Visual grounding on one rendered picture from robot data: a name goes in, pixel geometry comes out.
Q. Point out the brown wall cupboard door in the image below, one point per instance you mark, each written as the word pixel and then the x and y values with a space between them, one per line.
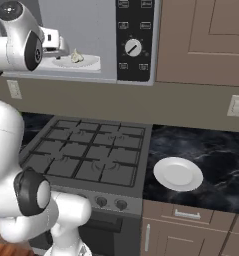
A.
pixel 204 40

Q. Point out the grey gas stove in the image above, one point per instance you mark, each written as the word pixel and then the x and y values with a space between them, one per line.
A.
pixel 101 156

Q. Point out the white garlic bulb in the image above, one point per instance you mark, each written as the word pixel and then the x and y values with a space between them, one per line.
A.
pixel 77 57

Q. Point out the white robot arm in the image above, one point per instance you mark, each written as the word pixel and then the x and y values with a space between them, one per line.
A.
pixel 11 43

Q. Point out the dark stove knob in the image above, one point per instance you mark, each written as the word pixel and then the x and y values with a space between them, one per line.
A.
pixel 101 201
pixel 121 204

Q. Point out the white microwave dial knob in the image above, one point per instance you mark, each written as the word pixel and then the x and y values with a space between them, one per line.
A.
pixel 133 47

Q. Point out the grey microwave oven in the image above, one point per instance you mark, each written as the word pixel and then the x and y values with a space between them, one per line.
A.
pixel 91 23

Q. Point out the white wall socket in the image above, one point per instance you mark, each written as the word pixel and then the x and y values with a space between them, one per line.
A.
pixel 237 106
pixel 14 89

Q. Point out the brown base cupboard door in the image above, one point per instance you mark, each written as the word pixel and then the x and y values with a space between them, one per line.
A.
pixel 236 246
pixel 177 240

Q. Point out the white round plate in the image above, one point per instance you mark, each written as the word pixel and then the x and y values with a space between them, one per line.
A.
pixel 178 174

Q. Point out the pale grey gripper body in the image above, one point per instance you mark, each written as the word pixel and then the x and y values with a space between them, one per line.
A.
pixel 64 46

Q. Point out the white microwave turntable plate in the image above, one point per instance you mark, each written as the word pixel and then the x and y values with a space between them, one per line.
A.
pixel 91 61

